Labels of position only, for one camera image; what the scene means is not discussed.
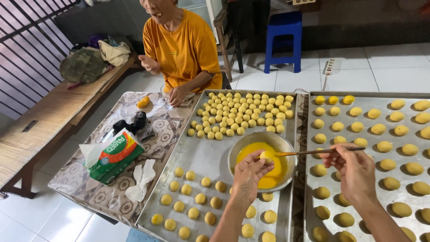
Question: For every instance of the person's right hand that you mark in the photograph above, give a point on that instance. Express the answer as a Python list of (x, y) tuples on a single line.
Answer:
[(356, 174)]

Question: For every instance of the person's left hand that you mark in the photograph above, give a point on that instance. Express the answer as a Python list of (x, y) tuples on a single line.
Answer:
[(247, 179)]

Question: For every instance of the pale dough ball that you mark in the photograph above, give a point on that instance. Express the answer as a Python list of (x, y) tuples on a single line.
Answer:
[(266, 157)]

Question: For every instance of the wooden pastry brush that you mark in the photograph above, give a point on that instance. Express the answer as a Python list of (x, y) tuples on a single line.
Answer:
[(302, 152)]

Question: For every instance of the wide metal baking tray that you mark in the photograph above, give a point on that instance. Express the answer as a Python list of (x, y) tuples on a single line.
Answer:
[(366, 158)]

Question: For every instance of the yellow egg wash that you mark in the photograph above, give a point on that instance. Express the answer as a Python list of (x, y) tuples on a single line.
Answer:
[(278, 171)]

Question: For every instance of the rows of spaced dough balls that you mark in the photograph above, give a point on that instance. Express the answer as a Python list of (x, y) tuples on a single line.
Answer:
[(384, 146)]

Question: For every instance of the metal tray with bowl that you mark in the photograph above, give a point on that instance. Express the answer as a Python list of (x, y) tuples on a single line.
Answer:
[(208, 158)]

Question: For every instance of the round metal bowl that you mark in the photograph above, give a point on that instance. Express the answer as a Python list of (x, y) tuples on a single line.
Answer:
[(265, 137)]

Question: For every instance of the spaced dough balls beside bowl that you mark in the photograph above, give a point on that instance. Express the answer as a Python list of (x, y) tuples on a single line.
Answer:
[(200, 198)]

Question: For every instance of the dense cluster of dough balls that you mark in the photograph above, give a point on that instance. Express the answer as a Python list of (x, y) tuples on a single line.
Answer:
[(235, 114)]

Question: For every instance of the glazed shiny dough ball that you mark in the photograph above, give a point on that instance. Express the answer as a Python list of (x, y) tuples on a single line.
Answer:
[(319, 100), (333, 100), (348, 99)]

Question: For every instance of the crumpled white tissue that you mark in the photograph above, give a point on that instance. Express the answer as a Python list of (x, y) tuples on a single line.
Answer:
[(142, 179)]

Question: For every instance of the white power strip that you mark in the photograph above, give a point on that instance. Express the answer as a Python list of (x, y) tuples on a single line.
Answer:
[(329, 66)]

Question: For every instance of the blue floor mat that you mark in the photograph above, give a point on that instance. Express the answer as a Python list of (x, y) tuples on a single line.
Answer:
[(141, 236)]

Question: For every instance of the orange dough lump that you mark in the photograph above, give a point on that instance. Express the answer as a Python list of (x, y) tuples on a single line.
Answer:
[(143, 102)]

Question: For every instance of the green tissue pack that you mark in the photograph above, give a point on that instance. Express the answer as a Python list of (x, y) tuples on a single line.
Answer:
[(116, 158)]

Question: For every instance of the patterned plastic tablecloth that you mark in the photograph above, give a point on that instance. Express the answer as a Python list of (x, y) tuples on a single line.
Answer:
[(111, 198)]

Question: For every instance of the wooden chair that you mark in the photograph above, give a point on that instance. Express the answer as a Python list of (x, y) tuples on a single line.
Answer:
[(225, 40)]

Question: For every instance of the blue plastic stool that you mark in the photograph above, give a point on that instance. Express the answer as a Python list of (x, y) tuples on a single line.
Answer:
[(284, 28)]

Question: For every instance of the white refrigerator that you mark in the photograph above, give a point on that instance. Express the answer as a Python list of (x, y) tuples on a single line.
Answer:
[(201, 11)]

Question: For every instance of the heap of clothes and bags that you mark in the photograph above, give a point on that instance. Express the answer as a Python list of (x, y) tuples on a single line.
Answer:
[(87, 64)]

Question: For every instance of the wooden bench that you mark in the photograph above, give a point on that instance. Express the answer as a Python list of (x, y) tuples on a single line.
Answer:
[(43, 117)]

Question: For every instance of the small black flat object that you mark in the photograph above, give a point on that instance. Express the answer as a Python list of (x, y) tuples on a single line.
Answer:
[(29, 126)]

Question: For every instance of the black metal gate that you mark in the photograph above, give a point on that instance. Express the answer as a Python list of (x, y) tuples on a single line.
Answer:
[(27, 43)]

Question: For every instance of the cream wall socket strip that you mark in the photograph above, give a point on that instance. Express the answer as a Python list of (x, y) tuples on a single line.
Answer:
[(304, 1)]

